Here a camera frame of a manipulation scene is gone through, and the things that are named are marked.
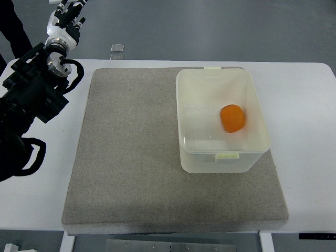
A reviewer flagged white table leg right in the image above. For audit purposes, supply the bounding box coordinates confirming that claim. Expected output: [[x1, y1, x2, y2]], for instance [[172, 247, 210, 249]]
[[259, 233, 275, 252]]

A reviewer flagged grey metal base plate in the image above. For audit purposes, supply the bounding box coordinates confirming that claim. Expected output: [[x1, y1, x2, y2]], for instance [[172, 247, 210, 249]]
[[105, 239, 237, 252]]

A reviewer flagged grey felt mat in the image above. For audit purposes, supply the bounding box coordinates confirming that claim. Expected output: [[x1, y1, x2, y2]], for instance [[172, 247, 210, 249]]
[[62, 68, 289, 235]]

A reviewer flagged person in black trousers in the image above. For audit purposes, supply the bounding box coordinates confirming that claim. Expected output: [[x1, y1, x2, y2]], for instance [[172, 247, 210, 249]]
[[0, 0, 34, 69]]

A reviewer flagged black table control panel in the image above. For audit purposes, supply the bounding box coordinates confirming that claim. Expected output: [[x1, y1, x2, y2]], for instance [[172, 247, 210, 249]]
[[299, 233, 336, 240]]

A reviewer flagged white plastic box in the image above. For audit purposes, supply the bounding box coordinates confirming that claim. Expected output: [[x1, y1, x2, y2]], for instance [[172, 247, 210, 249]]
[[176, 67, 270, 173]]

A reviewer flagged orange fruit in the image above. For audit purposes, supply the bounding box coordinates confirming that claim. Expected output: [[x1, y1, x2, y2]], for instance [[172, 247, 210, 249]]
[[219, 104, 245, 133]]

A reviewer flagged white object on floor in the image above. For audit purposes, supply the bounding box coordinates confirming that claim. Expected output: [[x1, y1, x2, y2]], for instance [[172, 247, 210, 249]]
[[4, 244, 18, 252]]

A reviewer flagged white table leg left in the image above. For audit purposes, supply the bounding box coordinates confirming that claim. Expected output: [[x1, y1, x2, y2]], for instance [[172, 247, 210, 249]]
[[59, 231, 76, 252]]

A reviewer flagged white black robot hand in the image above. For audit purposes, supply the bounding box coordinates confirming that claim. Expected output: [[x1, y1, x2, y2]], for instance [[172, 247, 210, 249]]
[[45, 1, 87, 54]]

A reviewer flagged metal floor plate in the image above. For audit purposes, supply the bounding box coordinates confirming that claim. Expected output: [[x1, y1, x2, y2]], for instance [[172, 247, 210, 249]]
[[110, 54, 124, 60], [110, 44, 124, 53]]

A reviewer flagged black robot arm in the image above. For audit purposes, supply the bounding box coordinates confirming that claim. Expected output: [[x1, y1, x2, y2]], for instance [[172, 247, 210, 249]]
[[1, 39, 84, 181]]

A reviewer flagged white table leg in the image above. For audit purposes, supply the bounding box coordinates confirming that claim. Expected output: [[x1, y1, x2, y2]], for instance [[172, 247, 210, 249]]
[[259, 233, 275, 252], [59, 231, 76, 252]]

